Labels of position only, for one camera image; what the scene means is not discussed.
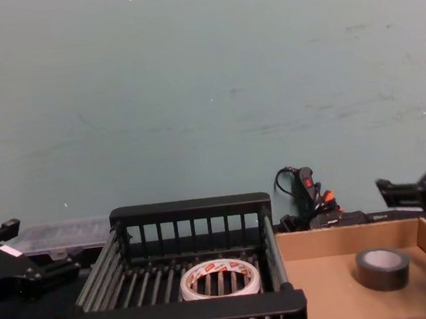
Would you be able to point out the roll of white tape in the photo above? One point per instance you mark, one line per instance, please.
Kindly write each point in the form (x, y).
(187, 285)

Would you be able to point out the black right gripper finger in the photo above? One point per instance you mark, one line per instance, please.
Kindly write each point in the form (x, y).
(405, 193)

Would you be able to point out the shallow brown cardboard tray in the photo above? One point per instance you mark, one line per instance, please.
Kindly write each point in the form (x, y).
(328, 289)

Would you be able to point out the black rack with steel bars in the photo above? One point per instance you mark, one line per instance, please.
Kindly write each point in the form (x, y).
(188, 208)

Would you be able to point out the clear plastic case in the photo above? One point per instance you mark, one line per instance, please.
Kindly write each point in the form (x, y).
(63, 234)

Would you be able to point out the roll of silver tape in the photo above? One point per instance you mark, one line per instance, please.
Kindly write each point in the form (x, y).
(380, 279)

